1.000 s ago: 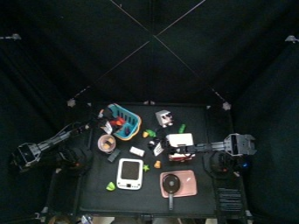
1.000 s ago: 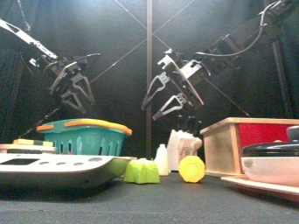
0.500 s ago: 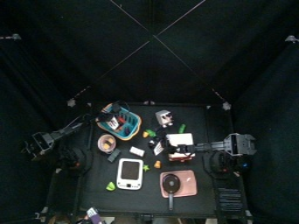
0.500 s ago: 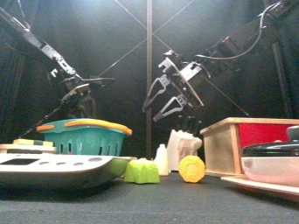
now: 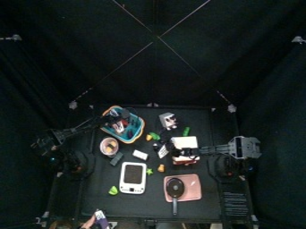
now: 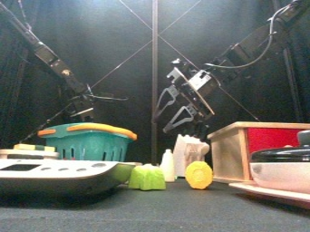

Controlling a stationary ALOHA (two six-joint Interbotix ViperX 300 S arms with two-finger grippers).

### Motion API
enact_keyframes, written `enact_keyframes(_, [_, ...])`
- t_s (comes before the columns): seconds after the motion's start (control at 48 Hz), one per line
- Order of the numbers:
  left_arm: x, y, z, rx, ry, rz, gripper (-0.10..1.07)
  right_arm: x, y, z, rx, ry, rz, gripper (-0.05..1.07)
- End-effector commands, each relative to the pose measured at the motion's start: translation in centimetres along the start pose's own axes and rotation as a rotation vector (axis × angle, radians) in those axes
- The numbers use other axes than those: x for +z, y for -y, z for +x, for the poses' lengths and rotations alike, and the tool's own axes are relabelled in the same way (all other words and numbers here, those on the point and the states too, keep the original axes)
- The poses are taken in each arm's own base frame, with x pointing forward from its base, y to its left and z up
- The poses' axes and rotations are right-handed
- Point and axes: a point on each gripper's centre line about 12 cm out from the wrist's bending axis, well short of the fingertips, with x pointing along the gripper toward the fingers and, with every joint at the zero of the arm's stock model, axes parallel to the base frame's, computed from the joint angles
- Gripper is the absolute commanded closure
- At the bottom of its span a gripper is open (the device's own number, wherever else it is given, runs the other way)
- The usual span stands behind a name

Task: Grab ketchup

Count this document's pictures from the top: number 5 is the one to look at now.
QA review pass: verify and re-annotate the black toy frying pan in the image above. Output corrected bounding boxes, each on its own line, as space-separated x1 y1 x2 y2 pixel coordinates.
165 177 186 216

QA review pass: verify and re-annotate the person's brown haired head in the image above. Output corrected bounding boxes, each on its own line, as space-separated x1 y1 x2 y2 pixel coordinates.
49 219 73 229

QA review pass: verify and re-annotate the black rectangular toy bar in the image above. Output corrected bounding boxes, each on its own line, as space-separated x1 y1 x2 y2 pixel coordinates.
109 151 125 167

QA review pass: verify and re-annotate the green toy vegetable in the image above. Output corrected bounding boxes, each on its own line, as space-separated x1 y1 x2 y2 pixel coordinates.
145 131 162 142

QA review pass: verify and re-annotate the teal basket orange rim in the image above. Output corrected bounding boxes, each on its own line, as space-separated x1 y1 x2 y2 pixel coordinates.
99 105 148 145

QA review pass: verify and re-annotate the purple white object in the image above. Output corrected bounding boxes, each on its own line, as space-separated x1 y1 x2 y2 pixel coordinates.
95 209 109 229

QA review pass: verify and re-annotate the white device with black screen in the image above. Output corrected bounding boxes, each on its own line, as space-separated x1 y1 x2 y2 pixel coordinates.
119 161 149 195

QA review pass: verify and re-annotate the pink tray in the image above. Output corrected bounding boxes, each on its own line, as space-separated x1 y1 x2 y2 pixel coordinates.
164 174 204 202

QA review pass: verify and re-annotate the white rectangular toy box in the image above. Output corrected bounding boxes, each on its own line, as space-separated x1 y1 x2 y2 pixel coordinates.
131 149 150 161

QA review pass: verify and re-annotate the person's hand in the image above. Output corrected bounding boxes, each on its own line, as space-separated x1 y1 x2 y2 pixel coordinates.
82 213 99 229

